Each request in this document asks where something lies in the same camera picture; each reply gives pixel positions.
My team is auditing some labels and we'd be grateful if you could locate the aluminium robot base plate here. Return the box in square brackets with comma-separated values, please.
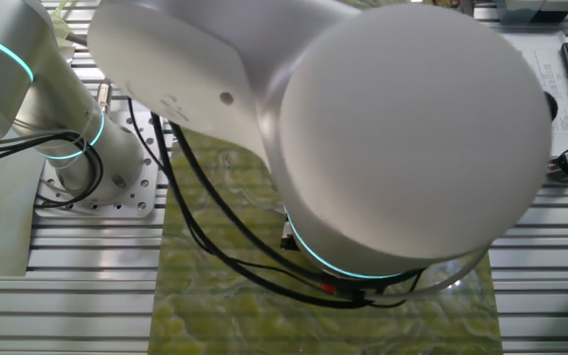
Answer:
[35, 110, 170, 220]

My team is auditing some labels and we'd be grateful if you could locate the black foam microphone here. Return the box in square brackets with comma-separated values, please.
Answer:
[543, 91, 560, 123]

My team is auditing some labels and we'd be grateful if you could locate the grey robot hose with connector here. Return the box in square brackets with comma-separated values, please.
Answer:
[66, 32, 113, 113]

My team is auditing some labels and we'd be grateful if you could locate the printed table paper sheet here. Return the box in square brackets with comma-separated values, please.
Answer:
[503, 31, 568, 159]

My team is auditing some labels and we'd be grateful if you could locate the green marble pattern mat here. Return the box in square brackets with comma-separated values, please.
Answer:
[148, 127, 505, 355]

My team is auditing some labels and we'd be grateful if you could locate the black cable bundle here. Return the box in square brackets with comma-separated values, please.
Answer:
[0, 128, 106, 211]

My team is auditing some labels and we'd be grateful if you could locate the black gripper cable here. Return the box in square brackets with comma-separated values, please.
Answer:
[125, 97, 426, 311]

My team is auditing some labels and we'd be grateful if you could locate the grey metal block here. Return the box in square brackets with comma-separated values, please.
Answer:
[495, 0, 568, 26]

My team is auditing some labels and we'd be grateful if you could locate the yellow-green fly swatter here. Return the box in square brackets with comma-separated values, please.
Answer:
[48, 0, 76, 48]

